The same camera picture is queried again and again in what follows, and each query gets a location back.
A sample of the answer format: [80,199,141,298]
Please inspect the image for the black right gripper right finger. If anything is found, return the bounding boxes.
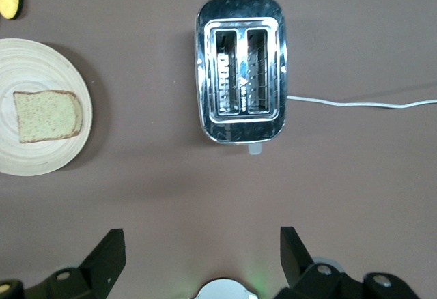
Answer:
[274,226,420,299]

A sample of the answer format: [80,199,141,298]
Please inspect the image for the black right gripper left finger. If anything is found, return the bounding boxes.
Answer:
[0,228,127,299]

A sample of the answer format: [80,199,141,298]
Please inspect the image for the toast bread slice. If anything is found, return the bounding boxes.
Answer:
[12,89,84,144]

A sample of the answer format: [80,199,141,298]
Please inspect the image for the round light wooden plate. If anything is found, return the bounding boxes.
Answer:
[0,38,94,177]

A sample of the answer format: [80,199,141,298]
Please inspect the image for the chrome two-slot toaster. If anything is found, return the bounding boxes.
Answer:
[194,0,289,156]

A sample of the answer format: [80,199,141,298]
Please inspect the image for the white toaster power cable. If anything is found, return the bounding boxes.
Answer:
[286,94,437,110]

